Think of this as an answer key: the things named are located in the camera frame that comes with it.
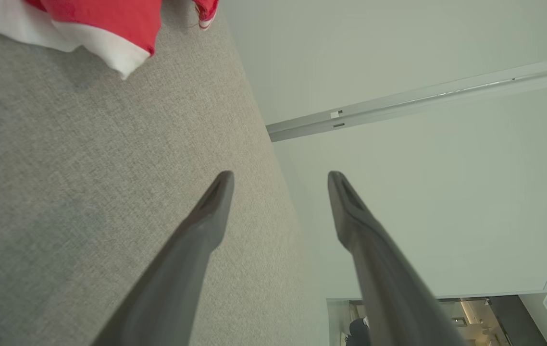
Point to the white wall rail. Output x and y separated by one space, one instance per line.
422 98

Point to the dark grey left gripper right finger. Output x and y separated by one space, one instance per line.
389 288

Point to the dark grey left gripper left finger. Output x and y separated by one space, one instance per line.
167 288

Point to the grey fabric sofa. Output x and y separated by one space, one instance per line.
86 168

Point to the red Bulls 23 jersey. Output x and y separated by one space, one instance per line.
110 19

